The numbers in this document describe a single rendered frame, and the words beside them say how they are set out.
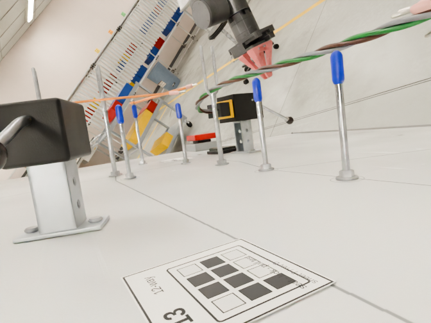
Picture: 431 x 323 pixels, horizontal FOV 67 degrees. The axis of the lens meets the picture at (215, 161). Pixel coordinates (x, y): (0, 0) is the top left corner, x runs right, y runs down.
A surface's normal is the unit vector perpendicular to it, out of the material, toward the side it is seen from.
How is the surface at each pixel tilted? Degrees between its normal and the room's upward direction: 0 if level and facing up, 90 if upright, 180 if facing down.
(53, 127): 76
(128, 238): 50
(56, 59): 90
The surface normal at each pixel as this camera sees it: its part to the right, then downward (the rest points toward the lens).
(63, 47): 0.50, -0.11
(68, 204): 0.12, 0.09
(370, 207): -0.13, -0.99
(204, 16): -0.72, 0.49
